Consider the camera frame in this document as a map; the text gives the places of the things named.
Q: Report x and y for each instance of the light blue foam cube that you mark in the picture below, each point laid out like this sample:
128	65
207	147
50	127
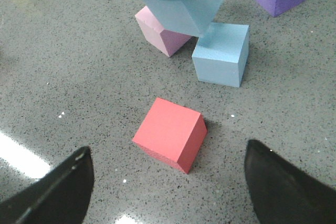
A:
190	17
221	54

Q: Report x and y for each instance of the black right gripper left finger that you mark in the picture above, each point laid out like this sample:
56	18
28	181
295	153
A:
61	196

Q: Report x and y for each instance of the red textured foam cube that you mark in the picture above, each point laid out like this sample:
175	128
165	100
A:
172	134

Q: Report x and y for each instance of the pink foam cube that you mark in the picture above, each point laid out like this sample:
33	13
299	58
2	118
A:
166	41

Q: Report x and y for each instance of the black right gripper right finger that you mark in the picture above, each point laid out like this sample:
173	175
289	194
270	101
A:
282	193

